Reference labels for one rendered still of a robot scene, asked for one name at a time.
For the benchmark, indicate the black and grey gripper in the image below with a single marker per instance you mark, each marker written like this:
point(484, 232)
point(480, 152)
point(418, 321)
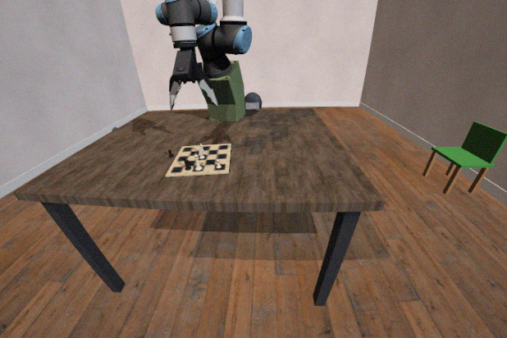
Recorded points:
point(196, 74)

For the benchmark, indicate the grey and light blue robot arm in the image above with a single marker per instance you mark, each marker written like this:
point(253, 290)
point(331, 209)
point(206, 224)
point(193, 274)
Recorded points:
point(233, 36)

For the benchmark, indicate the black and cream chessboard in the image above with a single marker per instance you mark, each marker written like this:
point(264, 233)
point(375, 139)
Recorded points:
point(209, 163)

